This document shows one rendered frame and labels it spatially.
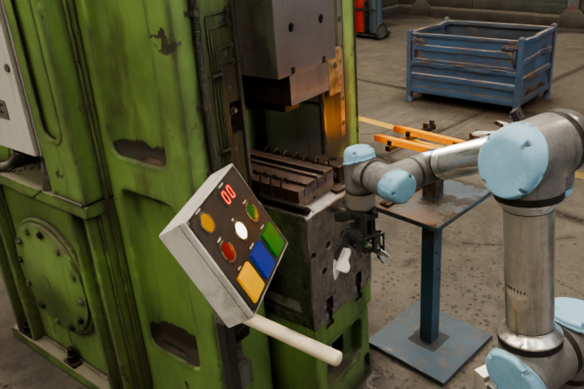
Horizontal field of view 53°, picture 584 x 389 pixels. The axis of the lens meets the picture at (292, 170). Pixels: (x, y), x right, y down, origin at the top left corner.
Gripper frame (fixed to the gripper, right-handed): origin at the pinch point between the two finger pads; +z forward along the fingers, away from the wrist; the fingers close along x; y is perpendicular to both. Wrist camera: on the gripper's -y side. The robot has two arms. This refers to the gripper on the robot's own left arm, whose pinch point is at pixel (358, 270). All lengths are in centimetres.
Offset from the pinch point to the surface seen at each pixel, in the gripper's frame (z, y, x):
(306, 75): -42, -47, 12
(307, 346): 30.1, -13.2, -10.5
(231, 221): -18.5, -11.0, -29.4
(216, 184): -26.4, -17.5, -29.9
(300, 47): -51, -46, 10
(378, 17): 61, -650, 443
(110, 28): -60, -76, -39
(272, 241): -7.8, -13.8, -17.9
